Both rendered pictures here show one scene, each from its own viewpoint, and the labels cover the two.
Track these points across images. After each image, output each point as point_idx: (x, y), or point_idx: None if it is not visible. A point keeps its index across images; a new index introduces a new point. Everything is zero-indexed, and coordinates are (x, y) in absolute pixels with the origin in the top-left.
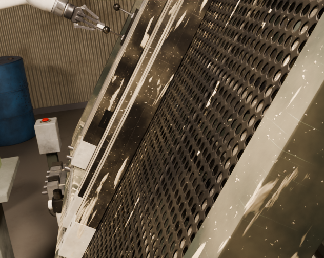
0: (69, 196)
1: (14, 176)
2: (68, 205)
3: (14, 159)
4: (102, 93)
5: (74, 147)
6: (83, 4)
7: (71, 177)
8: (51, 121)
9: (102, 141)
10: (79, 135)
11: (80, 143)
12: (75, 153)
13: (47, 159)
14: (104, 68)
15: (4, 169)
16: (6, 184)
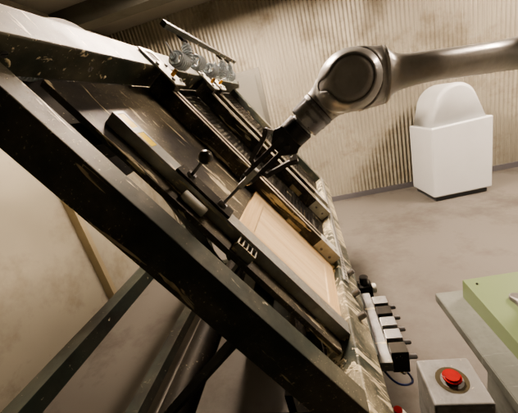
0: (333, 232)
1: (473, 350)
2: (332, 226)
3: None
4: (287, 203)
5: (358, 319)
6: (266, 127)
7: (338, 248)
8: (433, 373)
9: (293, 174)
10: (348, 319)
11: (324, 238)
12: (333, 247)
13: None
14: (269, 308)
15: (503, 356)
16: (455, 313)
